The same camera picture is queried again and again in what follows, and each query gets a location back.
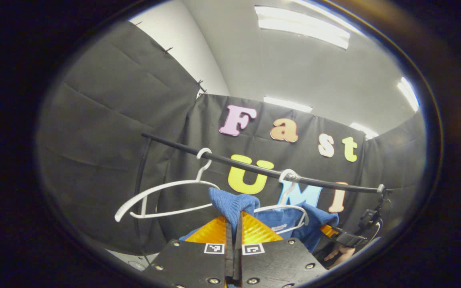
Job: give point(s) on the white plastic clothes hanger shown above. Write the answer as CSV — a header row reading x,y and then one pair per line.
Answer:
x,y
154,188
290,194

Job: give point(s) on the black metal clothes rack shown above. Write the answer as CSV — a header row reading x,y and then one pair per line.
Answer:
x,y
254,166

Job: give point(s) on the large ceiling light panel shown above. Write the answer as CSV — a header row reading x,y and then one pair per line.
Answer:
x,y
302,27

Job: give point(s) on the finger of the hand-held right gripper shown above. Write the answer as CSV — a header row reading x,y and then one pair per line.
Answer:
x,y
328,230

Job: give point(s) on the black backdrop cloth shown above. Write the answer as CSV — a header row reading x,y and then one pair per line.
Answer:
x,y
106,132

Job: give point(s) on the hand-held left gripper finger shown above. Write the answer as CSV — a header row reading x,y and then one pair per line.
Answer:
x,y
237,264
229,264

